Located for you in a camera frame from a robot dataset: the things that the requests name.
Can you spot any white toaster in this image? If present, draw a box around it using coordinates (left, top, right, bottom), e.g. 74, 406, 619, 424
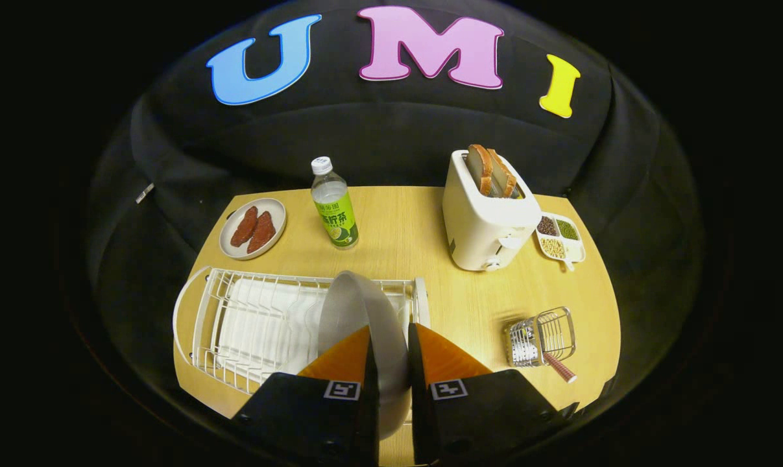
442, 150, 542, 272

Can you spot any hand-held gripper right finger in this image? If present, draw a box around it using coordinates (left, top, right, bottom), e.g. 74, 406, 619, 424
407, 322, 580, 466

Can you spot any black backdrop cloth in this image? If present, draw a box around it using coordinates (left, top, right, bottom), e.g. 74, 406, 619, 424
86, 0, 703, 422

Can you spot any metal wire basket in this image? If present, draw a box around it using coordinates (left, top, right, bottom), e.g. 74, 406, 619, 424
505, 307, 577, 368

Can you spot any grey round plate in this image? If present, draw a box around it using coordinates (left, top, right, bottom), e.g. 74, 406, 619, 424
317, 270, 413, 440

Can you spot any white wire dish rack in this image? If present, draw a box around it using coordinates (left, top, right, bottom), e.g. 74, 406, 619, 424
173, 266, 431, 396

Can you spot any spoon with red checked handle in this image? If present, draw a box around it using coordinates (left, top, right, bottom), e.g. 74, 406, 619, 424
542, 351, 578, 384

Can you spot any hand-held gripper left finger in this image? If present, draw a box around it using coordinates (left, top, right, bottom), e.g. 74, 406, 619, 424
230, 324, 380, 467

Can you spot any white divided bean dish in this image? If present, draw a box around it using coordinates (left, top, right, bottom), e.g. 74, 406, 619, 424
535, 212, 586, 272

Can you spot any small grey plate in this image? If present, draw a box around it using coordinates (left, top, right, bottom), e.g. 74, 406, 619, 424
219, 198, 287, 261

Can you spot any red meat piece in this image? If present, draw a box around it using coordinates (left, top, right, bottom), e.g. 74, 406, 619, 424
247, 211, 276, 254
230, 206, 259, 248

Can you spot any green label drink bottle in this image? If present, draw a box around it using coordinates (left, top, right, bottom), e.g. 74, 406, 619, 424
310, 156, 359, 250

